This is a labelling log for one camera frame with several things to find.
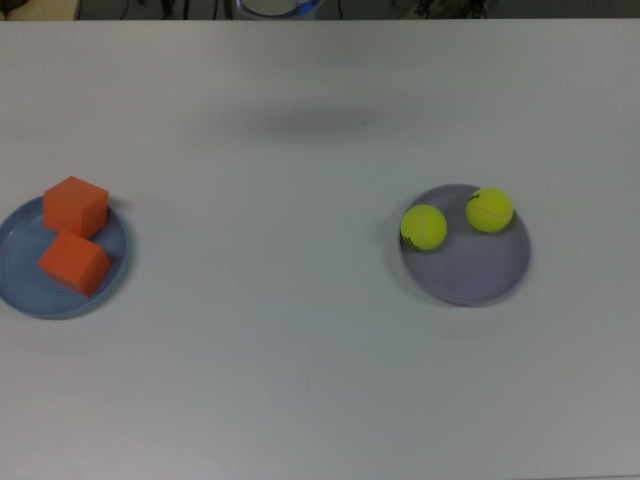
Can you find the yellow tennis ball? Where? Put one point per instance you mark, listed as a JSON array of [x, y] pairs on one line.
[[425, 227], [490, 210]]

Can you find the orange cube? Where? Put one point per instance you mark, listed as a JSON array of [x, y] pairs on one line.
[[75, 207], [75, 265]]

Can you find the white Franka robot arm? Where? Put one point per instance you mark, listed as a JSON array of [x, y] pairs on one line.
[[272, 5]]

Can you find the purple plate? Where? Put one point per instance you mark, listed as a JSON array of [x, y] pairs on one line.
[[475, 270]]

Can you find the blue plate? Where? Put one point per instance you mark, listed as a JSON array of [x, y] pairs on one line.
[[20, 280]]

